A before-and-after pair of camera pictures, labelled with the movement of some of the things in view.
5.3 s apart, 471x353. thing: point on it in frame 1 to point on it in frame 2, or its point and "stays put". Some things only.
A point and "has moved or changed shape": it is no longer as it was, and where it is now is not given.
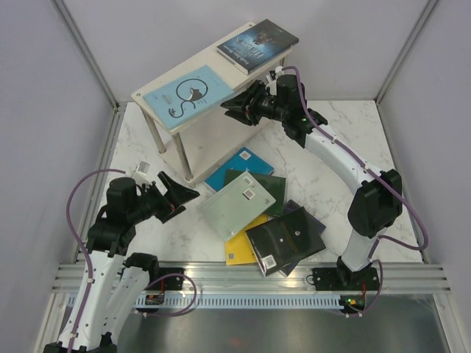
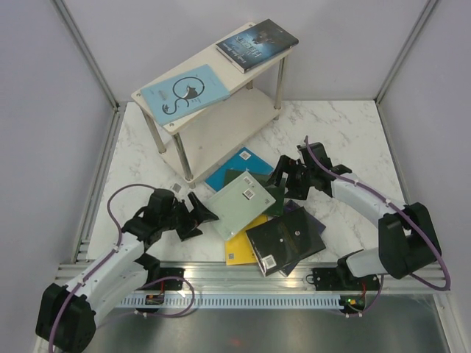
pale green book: [236, 205] stays put
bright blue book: [245, 160] stays put
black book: [285, 241] stays put
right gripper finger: [240, 115] to [297, 186]
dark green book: [274, 186] stays put
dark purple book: [288, 271] stays put
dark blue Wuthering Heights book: [255, 47] stays put
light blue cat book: [184, 98] has moved or changed shape
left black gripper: [177, 194] to [199, 215]
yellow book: [239, 249] stays put
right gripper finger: [243, 100] to [282, 166]
